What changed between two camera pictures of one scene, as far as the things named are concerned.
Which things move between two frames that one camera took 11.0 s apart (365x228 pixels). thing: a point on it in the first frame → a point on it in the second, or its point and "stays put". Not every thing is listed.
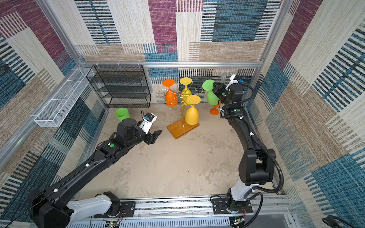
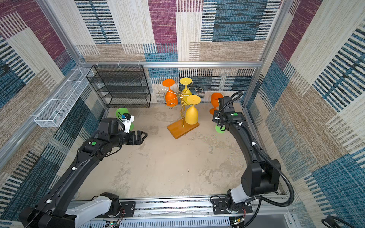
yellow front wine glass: (192, 116) stays put
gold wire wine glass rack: (180, 128) stays put
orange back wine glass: (171, 98) stays put
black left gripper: (155, 135) → (132, 141)
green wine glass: (212, 99) → (218, 128)
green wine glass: (122, 113) stays put
